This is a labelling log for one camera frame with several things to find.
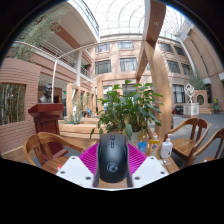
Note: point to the black computer mouse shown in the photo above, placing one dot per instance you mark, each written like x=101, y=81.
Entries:
x=112, y=160

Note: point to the dark bust statue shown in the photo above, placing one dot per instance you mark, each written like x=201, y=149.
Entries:
x=46, y=93

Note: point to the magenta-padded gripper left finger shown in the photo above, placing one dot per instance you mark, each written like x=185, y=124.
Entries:
x=75, y=170

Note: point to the white abstract sculpture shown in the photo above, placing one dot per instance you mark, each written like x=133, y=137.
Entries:
x=190, y=100

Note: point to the green potted plant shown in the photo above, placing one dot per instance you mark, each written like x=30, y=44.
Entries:
x=130, y=106

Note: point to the white pump bottle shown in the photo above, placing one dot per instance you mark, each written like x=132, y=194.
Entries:
x=166, y=149

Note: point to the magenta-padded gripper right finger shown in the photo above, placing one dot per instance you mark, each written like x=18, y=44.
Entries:
x=150, y=170

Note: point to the yellow flowering potted plant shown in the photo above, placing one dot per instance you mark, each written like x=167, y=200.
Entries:
x=216, y=106

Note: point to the dark red wooden pedestal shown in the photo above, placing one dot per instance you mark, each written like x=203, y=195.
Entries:
x=48, y=120

